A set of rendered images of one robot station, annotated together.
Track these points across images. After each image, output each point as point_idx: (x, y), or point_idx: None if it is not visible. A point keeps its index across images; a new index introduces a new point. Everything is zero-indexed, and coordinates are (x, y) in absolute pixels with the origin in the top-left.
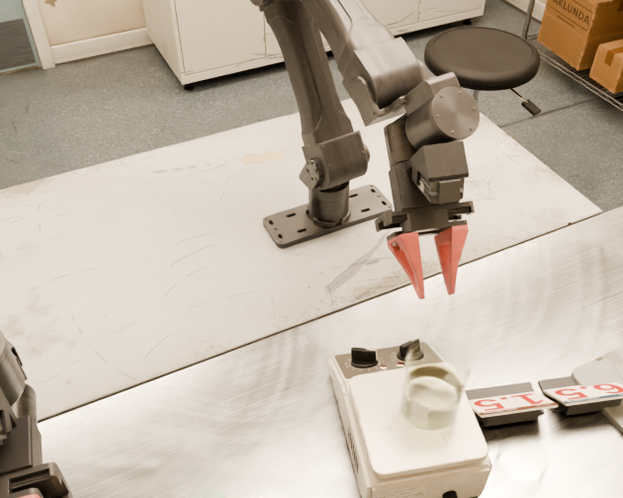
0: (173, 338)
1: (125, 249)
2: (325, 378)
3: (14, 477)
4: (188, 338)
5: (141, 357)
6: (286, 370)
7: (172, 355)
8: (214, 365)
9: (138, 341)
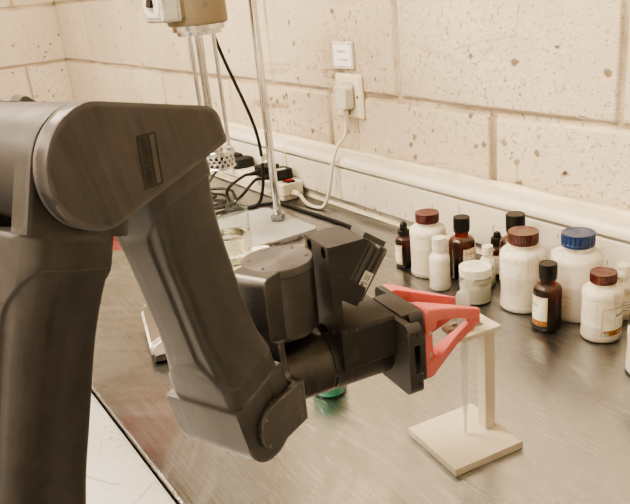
0: (90, 469)
1: None
2: (165, 365)
3: (370, 297)
4: (93, 458)
5: (116, 487)
6: (151, 386)
7: (118, 463)
8: (138, 430)
9: (88, 498)
